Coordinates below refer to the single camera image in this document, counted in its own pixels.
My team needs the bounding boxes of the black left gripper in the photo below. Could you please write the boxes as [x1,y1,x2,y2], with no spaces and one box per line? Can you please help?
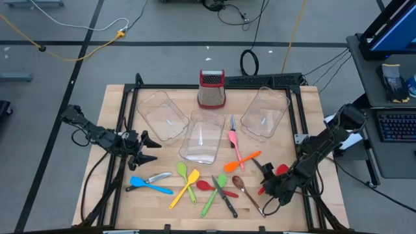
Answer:
[116,129,163,172]

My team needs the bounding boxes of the black perforated housing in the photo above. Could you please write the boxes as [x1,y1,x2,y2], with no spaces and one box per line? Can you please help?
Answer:
[225,72,305,88]

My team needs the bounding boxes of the yellow silicone spatula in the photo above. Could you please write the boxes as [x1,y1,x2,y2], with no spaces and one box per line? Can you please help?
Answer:
[168,168,201,210]

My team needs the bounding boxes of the red steel box grater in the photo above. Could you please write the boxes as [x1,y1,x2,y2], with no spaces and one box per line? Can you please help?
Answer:
[197,69,227,110]

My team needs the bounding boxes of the white box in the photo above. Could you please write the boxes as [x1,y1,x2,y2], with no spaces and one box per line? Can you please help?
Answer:
[323,112,363,150]

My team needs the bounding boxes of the small black-handled paring knife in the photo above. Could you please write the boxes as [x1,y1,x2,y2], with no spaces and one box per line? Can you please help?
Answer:
[229,114,237,149]

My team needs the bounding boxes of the clear plastic bin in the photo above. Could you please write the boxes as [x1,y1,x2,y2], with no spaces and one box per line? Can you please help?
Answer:
[240,86,291,141]
[136,90,190,142]
[178,109,227,166]

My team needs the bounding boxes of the black arm base cable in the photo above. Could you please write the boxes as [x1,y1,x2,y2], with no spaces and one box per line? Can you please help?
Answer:
[79,152,110,222]

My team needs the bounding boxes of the yellow extension cable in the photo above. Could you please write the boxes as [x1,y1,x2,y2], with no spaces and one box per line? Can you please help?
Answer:
[0,12,126,62]

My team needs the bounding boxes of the red silicone spoon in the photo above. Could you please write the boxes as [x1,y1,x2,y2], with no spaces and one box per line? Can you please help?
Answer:
[196,180,240,199]

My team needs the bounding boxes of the black backlit keyboard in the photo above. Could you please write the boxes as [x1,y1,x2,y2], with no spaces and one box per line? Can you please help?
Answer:
[376,110,416,143]

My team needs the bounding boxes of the blue white container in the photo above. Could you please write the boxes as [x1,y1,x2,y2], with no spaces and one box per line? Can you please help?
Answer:
[406,73,416,98]

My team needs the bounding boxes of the white cable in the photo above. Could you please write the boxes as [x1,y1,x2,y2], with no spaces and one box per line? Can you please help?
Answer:
[31,0,130,33]

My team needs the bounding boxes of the brown wooden spoon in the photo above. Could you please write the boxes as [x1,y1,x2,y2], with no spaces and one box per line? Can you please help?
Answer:
[231,175,267,218]

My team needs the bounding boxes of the all-black knife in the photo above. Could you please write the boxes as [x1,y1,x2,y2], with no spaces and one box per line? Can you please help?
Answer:
[251,157,266,175]

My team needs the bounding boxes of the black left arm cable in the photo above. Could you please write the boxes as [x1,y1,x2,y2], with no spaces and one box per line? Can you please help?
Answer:
[70,127,92,148]

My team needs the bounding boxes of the black round device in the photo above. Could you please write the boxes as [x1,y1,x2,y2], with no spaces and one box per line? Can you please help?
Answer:
[201,0,226,12]

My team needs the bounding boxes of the black coiled cable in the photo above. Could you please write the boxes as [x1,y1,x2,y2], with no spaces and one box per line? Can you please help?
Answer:
[239,0,268,77]

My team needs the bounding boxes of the light green silicone spoon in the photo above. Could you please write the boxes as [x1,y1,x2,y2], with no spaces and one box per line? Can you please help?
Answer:
[176,161,198,205]

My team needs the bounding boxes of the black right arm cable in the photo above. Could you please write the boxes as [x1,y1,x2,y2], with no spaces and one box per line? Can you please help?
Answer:
[262,194,282,216]

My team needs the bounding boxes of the black computer monitor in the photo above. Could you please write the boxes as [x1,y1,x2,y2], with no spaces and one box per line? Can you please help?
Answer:
[359,0,416,61]

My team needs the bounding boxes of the grey black work gloves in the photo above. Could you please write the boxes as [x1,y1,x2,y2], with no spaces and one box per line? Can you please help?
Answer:
[376,63,410,104]

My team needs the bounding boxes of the thin black cable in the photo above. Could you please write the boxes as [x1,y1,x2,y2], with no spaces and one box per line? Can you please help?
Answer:
[304,48,350,77]
[313,51,352,86]
[318,55,354,95]

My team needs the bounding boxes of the pink silicone spatula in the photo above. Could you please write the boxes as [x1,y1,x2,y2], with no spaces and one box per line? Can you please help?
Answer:
[227,129,246,172]

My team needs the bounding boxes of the blue silicone spatula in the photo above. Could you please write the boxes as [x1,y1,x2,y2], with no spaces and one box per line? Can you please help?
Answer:
[129,175,175,196]

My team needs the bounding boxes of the red silicone spatula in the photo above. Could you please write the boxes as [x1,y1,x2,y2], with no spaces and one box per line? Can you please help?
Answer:
[257,163,289,196]

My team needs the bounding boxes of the green silicone spatula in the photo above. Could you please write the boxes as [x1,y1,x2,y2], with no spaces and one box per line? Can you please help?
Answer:
[200,174,228,218]

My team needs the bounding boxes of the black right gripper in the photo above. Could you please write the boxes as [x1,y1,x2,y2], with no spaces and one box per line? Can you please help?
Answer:
[261,162,303,207]

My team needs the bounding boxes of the black looped cable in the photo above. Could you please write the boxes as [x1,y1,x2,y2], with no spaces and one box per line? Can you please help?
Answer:
[216,0,270,32]

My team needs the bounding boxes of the black caster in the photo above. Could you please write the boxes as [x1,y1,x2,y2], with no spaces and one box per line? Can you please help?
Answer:
[0,99,13,117]

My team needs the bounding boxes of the orange silicone spatula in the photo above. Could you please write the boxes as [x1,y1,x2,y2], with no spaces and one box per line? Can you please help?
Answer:
[223,150,263,173]

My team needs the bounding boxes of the black power cable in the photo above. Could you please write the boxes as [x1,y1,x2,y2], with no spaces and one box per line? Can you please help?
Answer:
[125,0,150,32]

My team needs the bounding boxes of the grey computer cart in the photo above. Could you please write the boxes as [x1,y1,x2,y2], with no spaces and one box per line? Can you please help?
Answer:
[346,34,416,188]

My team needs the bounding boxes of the long black floor cable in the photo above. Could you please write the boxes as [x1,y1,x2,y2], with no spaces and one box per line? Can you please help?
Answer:
[324,155,416,214]

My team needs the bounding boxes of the black aluminium frame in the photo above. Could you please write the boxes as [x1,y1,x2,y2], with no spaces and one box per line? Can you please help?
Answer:
[77,72,350,234]

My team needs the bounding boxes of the grey furniture foot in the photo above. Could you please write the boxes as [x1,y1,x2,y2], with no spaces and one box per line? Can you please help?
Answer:
[0,73,33,83]
[3,0,65,8]

